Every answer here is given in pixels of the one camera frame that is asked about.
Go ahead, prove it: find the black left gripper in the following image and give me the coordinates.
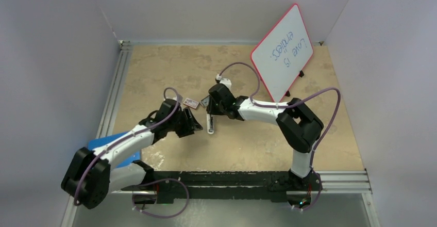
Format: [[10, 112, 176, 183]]
[[167, 107, 201, 137]]

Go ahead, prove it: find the white stapler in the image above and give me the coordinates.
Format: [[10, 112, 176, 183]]
[[206, 113, 214, 135]]

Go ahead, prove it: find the red white staple box sleeve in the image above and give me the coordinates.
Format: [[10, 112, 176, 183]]
[[183, 98, 199, 109]]

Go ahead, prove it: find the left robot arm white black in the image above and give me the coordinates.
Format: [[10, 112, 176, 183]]
[[61, 99, 203, 209]]

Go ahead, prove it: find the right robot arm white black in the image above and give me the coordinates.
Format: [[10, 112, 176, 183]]
[[207, 83, 324, 189]]

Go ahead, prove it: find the red framed whiteboard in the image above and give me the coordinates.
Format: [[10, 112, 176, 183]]
[[250, 4, 314, 102]]

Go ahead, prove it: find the black whiteboard easel stand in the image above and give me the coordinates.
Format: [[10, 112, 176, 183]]
[[283, 70, 305, 98]]

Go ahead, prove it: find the blue plastic board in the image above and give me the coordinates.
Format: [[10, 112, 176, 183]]
[[87, 132, 140, 168]]

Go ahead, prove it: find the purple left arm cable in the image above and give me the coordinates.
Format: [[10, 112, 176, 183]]
[[73, 87, 190, 219]]

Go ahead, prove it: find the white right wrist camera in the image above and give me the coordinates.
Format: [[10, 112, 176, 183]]
[[215, 74, 232, 90]]

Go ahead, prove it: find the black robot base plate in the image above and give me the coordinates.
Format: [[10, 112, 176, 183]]
[[121, 171, 323, 206]]

